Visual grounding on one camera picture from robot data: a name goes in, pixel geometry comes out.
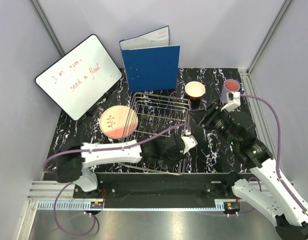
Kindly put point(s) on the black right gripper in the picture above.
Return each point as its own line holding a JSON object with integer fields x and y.
{"x": 213, "y": 113}

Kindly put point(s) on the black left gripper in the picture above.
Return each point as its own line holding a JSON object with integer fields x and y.
{"x": 171, "y": 163}

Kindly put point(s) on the lilac cup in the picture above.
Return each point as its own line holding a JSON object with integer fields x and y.
{"x": 224, "y": 91}

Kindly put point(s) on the red bowl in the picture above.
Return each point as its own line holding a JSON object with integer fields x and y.
{"x": 195, "y": 90}

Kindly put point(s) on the pink cup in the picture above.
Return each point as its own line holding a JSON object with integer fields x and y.
{"x": 232, "y": 85}

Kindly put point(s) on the wire dish rack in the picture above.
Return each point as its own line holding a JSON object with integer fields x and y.
{"x": 152, "y": 114}

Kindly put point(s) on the cream and pink plate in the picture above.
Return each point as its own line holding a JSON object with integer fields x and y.
{"x": 118, "y": 121}

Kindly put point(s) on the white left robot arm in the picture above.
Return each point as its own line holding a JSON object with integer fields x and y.
{"x": 74, "y": 166}

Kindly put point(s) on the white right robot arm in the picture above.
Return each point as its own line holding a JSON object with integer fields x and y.
{"x": 286, "y": 209}

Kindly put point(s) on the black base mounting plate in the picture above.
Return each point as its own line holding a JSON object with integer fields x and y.
{"x": 160, "y": 191}

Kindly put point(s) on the whiteboard with red writing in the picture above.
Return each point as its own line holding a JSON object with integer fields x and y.
{"x": 80, "y": 78}

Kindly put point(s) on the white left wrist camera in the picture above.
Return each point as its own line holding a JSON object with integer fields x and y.
{"x": 189, "y": 141}

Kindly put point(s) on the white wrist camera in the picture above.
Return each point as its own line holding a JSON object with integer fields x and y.
{"x": 189, "y": 141}
{"x": 233, "y": 101}

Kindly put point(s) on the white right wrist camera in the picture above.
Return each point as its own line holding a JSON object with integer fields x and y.
{"x": 233, "y": 101}

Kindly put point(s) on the blue ring binder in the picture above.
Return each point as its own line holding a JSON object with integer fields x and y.
{"x": 150, "y": 61}

